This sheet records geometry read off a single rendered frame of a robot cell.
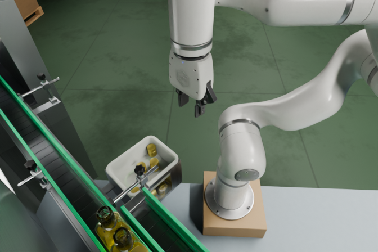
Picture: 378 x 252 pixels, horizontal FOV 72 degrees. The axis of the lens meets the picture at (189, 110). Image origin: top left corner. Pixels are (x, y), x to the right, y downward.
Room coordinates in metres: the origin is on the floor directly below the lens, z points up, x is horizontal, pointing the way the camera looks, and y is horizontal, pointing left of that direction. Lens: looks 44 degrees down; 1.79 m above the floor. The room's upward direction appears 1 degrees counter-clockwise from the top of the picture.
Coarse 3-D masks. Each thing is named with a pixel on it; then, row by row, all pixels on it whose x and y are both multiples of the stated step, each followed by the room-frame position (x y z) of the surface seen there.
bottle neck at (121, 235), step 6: (120, 228) 0.19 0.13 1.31; (126, 228) 0.19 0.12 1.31; (114, 234) 0.18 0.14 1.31; (120, 234) 0.19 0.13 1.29; (126, 234) 0.19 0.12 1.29; (114, 240) 0.17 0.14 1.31; (120, 240) 0.18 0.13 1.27; (126, 240) 0.17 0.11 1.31; (132, 240) 0.18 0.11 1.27; (120, 246) 0.16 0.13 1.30; (126, 246) 0.17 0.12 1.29; (132, 246) 0.17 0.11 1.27
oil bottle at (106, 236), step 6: (120, 216) 0.24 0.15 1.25; (120, 222) 0.22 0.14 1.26; (126, 222) 0.23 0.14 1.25; (96, 228) 0.21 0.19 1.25; (102, 228) 0.21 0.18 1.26; (114, 228) 0.21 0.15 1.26; (102, 234) 0.20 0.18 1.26; (108, 234) 0.20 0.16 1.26; (102, 240) 0.19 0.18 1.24; (108, 240) 0.19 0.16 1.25; (108, 246) 0.18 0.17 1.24
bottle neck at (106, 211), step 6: (102, 210) 0.23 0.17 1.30; (108, 210) 0.23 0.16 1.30; (96, 216) 0.21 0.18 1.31; (102, 216) 0.22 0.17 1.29; (108, 216) 0.21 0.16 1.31; (114, 216) 0.22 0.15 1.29; (102, 222) 0.21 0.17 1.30; (108, 222) 0.21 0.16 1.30; (114, 222) 0.22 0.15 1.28; (108, 228) 0.21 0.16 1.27
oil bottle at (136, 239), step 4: (132, 232) 0.20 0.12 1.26; (132, 236) 0.19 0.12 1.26; (136, 236) 0.20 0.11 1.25; (136, 240) 0.19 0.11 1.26; (140, 240) 0.19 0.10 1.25; (112, 244) 0.18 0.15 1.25; (136, 244) 0.18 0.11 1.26; (140, 244) 0.18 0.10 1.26; (144, 244) 0.18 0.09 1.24; (112, 248) 0.17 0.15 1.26; (116, 248) 0.17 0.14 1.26; (132, 248) 0.17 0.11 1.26
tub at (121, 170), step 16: (144, 144) 0.64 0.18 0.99; (160, 144) 0.62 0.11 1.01; (128, 160) 0.58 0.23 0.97; (144, 160) 0.60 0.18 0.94; (160, 160) 0.60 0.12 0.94; (176, 160) 0.55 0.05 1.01; (112, 176) 0.48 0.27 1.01; (128, 176) 0.53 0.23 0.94; (160, 176) 0.48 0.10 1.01; (128, 192) 0.42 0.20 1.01
